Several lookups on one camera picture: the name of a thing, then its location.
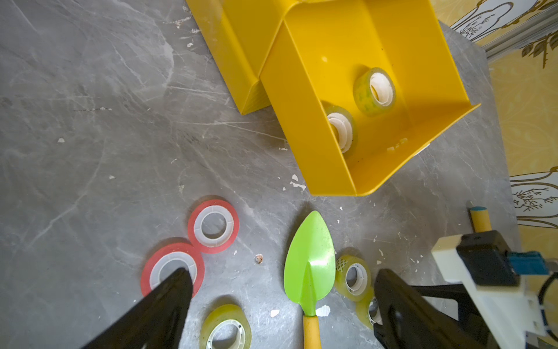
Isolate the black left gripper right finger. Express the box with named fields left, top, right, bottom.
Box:
left=374, top=268, right=482, bottom=348

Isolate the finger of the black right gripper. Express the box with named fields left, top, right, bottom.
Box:
left=413, top=284, right=488, bottom=348

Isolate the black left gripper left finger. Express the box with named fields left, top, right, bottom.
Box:
left=84, top=268, right=193, bottom=348

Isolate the yellow tape roll bottom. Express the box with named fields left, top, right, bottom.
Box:
left=356, top=287, right=382, bottom=330

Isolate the red tape roll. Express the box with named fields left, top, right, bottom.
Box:
left=187, top=199, right=240, bottom=254
left=140, top=243, right=205, bottom=297

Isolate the yellow drawer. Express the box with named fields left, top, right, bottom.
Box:
left=260, top=1, right=475, bottom=196

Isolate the yellow plastic drawer cabinet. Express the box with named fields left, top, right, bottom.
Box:
left=186, top=0, right=300, bottom=115

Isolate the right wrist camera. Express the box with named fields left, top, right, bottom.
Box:
left=432, top=231, right=557, bottom=348

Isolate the blue hand rake yellow handle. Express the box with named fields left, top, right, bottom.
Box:
left=469, top=206, right=492, bottom=233

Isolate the green trowel yellow handle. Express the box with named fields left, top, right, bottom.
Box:
left=283, top=210, right=336, bottom=348

